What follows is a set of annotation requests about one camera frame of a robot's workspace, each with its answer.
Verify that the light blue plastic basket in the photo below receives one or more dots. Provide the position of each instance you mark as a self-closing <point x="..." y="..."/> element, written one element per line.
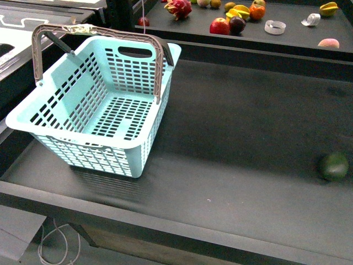
<point x="95" y="108"/>

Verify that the red apple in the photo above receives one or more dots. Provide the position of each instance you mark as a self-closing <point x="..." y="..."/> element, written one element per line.
<point x="220" y="26"/>

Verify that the small red fruit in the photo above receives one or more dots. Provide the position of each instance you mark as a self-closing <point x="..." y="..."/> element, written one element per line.
<point x="143" y="21"/>

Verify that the dark purple plum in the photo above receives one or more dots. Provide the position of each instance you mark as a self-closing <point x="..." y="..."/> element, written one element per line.
<point x="237" y="25"/>

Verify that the pink dragon fruit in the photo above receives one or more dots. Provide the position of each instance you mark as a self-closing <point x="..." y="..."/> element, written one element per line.
<point x="180" y="9"/>

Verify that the brown kiwi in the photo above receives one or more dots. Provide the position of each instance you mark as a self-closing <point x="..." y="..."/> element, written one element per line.
<point x="228" y="6"/>
<point x="215" y="4"/>

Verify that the yellow star fruit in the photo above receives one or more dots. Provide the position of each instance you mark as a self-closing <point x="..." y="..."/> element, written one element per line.
<point x="238" y="11"/>
<point x="328" y="9"/>

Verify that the orange persimmon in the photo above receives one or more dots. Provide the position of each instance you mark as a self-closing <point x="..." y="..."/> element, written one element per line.
<point x="257" y="12"/>

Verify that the green avocado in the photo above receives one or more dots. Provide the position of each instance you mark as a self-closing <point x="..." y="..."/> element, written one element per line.
<point x="333" y="167"/>

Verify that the pink peach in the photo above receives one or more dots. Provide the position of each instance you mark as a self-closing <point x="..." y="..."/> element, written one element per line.
<point x="329" y="42"/>

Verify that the grey basket handle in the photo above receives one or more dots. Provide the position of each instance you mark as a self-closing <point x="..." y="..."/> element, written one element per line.
<point x="161" y="47"/>

